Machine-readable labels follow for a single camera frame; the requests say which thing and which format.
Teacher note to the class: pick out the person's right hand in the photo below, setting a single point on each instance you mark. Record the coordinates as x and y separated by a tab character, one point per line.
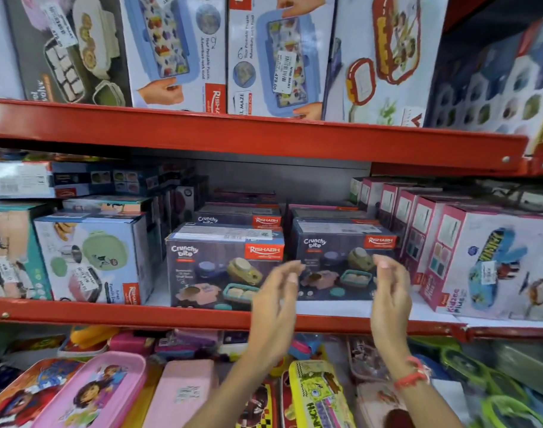
391	311

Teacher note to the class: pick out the person's left hand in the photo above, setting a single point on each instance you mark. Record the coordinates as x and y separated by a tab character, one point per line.
271	316

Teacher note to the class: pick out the person's left fingers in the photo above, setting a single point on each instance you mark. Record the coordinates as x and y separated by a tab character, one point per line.
291	270

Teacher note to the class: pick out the person's right fingers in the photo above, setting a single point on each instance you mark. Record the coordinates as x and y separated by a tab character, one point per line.
389	264

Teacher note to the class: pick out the person's right forearm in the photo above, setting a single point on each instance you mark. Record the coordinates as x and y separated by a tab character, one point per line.
425	405

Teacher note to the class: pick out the person's left forearm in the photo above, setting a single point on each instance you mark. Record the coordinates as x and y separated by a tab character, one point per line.
235	392

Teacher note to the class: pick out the purple snack bowl set box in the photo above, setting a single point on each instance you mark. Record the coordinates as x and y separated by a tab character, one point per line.
213	267
238	218
338	258
329	212

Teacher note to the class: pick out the row of pink lunchbox cartons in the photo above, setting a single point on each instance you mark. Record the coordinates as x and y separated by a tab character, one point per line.
476	258

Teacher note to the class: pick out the clear plastic case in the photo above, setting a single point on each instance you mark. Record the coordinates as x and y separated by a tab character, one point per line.
365	358

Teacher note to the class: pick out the purple pencil case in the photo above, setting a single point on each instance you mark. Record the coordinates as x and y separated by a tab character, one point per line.
186	343

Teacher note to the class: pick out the yellow cartoon pencil case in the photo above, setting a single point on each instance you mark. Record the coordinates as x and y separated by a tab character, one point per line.
318	396

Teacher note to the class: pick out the green rimmed lunchbox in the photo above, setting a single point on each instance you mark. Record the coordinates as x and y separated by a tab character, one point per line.
507	412
469	367

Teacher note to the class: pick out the black yellow car pencil case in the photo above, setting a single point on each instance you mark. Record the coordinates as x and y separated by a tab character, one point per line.
258	407

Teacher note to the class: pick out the pale pink pencil case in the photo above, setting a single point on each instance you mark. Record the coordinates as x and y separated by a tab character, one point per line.
378	405

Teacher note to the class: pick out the red metal shelf beam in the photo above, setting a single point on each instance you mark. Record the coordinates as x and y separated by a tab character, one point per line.
253	133
119	314

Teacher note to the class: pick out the plain pink pencil case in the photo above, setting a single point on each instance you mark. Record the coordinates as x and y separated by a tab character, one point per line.
182	394

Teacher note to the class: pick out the grey plastic container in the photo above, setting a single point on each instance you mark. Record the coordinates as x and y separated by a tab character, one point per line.
527	365

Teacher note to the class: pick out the white box with green lunchbox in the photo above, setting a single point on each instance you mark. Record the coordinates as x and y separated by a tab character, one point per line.
97	258

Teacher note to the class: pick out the flat teal-edged box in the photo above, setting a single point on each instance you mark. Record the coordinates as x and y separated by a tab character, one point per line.
106	204

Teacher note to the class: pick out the white drawing board box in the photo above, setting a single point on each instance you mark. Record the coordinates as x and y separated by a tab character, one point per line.
387	57

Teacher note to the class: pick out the blue ice tray box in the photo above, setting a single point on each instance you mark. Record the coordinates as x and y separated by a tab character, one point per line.
498	89

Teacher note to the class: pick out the yellow plastic item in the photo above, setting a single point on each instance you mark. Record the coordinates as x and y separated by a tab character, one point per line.
93	335

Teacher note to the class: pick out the pink cartoon pencil case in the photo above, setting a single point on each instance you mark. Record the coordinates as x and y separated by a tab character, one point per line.
93	392

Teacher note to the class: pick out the teal cartoon box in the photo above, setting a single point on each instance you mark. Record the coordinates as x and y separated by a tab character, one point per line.
12	249

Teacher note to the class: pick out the white flat box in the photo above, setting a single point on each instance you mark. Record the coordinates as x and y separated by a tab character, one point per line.
17	179

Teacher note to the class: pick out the red cartoon pencil case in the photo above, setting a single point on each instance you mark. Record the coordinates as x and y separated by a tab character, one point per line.
21	396

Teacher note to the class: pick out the dark grey lunchbox carton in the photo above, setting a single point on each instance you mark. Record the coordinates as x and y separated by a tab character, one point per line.
66	48

